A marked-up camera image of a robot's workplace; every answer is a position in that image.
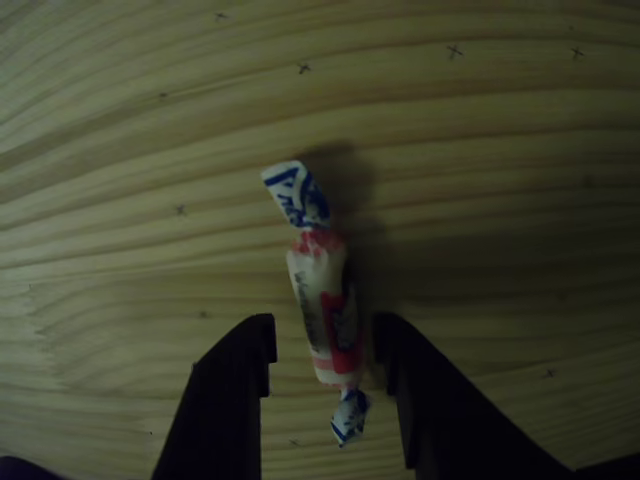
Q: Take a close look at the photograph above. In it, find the white red blue candy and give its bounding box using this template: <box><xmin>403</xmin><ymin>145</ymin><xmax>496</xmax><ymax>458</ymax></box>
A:
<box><xmin>259</xmin><ymin>159</ymin><xmax>374</xmax><ymax>450</ymax></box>

